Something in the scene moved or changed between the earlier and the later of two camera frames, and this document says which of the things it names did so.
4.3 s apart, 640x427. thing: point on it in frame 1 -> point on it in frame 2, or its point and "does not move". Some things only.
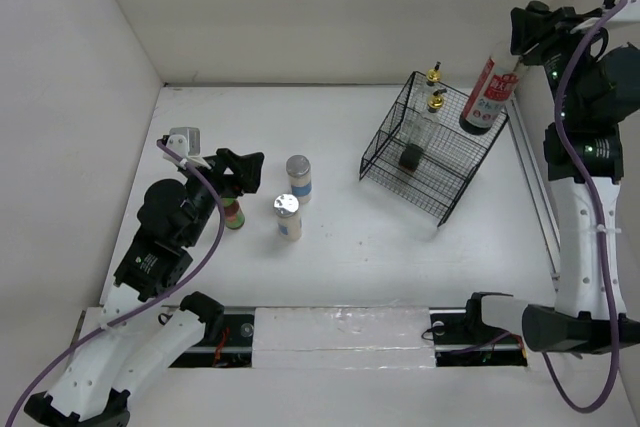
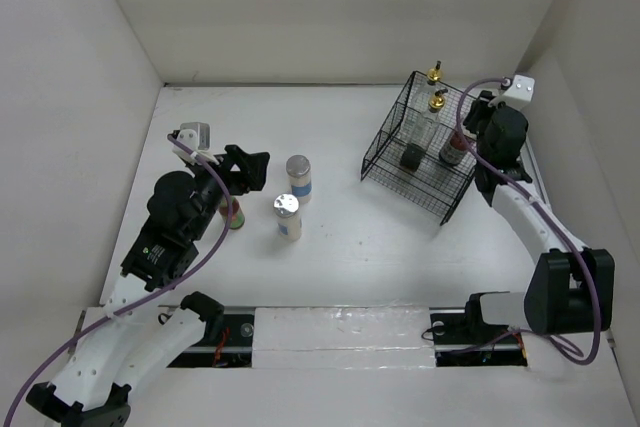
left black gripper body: [231, 183] does not move
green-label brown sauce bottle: [233, 214] does not move
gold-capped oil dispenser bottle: [422, 133] does not move
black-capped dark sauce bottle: [491, 92] -> [455, 152]
